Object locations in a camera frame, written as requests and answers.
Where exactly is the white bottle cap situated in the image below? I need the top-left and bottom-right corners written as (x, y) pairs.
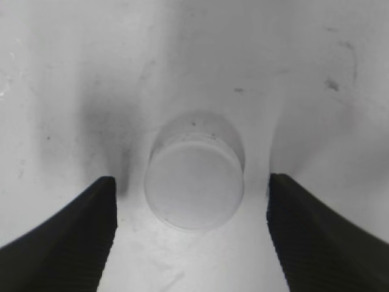
top-left (144, 111), bottom-right (246, 232)

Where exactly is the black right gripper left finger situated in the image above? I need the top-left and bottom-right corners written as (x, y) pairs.
top-left (1, 176), bottom-right (117, 291)

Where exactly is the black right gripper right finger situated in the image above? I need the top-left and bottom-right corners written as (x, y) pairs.
top-left (266, 173), bottom-right (388, 291)

